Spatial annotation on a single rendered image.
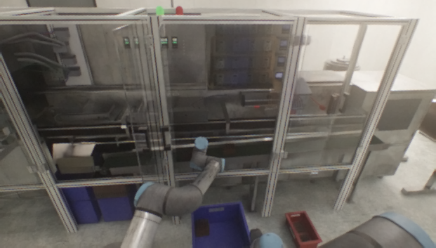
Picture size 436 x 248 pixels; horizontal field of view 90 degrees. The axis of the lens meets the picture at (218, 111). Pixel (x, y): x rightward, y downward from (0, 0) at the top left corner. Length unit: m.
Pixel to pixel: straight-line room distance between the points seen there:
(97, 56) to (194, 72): 0.81
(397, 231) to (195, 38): 1.72
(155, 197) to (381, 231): 0.76
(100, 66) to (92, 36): 0.24
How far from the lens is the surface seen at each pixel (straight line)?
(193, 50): 1.95
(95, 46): 2.10
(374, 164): 2.98
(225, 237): 1.98
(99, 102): 2.19
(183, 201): 0.99
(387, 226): 0.59
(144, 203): 1.02
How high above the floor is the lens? 1.89
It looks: 28 degrees down
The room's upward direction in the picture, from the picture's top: 1 degrees clockwise
